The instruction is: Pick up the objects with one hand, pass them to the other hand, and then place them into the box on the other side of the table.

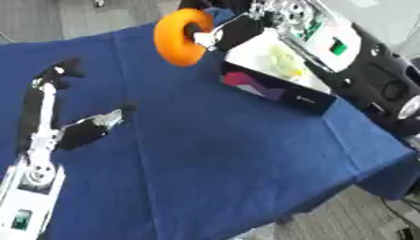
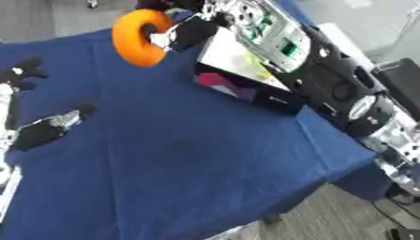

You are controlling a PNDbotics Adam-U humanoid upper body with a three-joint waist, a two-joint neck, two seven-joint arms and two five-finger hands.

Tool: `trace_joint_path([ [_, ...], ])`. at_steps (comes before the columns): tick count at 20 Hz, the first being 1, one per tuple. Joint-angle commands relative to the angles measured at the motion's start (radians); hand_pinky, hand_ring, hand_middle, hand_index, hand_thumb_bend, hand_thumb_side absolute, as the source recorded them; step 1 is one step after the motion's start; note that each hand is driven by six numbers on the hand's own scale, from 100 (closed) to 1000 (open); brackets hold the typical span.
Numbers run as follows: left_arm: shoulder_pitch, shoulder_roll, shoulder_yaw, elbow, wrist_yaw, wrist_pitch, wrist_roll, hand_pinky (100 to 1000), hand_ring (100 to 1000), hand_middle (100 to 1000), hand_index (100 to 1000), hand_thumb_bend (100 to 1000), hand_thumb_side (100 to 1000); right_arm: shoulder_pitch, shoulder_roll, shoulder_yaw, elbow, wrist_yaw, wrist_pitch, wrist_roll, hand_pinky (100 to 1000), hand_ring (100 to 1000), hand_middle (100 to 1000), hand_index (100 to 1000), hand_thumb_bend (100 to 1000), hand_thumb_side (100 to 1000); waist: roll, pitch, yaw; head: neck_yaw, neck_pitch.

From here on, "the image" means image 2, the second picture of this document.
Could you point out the black chair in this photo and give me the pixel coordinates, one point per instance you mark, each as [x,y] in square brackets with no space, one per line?
[402,84]

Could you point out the purple object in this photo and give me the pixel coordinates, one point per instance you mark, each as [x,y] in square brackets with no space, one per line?
[244,92]

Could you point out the pink object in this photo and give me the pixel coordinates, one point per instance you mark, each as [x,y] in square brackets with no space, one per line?
[212,80]

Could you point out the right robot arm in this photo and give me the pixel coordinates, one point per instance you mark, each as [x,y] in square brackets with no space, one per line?
[328,81]

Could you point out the black box with white inside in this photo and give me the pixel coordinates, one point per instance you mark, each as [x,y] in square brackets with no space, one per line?
[273,98]

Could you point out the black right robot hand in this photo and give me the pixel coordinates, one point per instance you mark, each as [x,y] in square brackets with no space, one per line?
[188,31]

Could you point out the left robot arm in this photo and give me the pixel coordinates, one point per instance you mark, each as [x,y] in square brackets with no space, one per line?
[7,175]

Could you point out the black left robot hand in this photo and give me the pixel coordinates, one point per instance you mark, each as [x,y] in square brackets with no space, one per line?
[38,132]

